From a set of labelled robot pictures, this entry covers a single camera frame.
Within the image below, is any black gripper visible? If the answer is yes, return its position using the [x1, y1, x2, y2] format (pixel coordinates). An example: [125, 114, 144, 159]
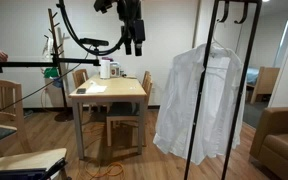
[117, 0, 147, 57]

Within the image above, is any white shirt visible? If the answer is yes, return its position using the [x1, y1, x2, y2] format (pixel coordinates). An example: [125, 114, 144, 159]
[152, 43, 247, 166]

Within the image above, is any white shirt hanger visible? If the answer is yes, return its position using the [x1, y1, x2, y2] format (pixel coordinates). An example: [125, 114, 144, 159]
[203, 19, 232, 58]

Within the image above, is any black metal clothes rack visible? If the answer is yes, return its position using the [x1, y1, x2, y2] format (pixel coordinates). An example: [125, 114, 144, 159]
[183, 0, 263, 180]

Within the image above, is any white kettle jug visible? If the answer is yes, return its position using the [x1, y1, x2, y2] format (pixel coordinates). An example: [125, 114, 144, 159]
[99, 59, 112, 80]

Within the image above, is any light wooden dining table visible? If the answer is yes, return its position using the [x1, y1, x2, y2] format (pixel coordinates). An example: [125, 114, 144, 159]
[68, 74, 148, 160]

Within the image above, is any white paper sheet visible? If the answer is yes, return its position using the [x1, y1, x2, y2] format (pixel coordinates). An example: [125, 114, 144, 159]
[85, 84, 108, 95]

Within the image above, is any plain wooden dining chair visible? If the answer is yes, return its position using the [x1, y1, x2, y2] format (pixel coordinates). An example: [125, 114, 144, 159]
[71, 68, 112, 116]

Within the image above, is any wooden chair with dark cushion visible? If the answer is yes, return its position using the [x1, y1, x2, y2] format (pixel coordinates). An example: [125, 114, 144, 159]
[105, 70, 154, 148]

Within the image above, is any wooden coat tree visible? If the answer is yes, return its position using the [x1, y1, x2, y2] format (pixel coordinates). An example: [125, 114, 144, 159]
[43, 8, 74, 123]

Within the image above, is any blue hanging pouch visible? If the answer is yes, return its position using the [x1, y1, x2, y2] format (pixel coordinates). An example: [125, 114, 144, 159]
[52, 77, 64, 89]

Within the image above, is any green bag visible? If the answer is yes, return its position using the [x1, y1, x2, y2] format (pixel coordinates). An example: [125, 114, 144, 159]
[43, 67, 60, 80]

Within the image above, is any clear plastic bag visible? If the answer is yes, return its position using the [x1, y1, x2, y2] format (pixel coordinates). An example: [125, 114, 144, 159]
[42, 35, 54, 62]

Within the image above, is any light blue bedding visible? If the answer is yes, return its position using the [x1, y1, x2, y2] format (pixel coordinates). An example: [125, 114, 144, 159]
[246, 67, 260, 86]

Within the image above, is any wooden slatted armchair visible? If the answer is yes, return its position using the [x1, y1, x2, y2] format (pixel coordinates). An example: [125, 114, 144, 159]
[0, 79, 33, 158]

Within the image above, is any dark blue black case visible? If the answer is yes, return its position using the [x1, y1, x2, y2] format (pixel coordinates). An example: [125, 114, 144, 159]
[0, 158, 69, 180]

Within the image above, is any light wooden desk top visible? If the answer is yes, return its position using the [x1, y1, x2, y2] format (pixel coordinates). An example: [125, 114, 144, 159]
[0, 147, 68, 173]

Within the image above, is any brown leather sofa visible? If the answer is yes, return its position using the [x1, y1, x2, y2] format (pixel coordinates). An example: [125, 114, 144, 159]
[249, 106, 288, 180]

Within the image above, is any black stereo camera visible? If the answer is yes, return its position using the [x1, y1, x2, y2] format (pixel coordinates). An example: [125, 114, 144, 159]
[79, 37, 110, 48]

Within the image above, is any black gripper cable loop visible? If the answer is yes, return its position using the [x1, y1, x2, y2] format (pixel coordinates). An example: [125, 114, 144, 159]
[55, 0, 132, 57]

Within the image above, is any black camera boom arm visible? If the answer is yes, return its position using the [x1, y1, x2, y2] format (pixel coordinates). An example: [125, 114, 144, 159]
[0, 46, 101, 75]

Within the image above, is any thin black camera cable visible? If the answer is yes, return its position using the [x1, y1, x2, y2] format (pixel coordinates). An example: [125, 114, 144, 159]
[0, 46, 95, 120]

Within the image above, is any orange extension cable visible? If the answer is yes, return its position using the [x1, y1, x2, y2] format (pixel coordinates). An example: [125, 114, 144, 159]
[75, 121, 125, 180]

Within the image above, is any wooden bed frame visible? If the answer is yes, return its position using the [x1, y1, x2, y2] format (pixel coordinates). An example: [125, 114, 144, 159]
[249, 65, 281, 105]

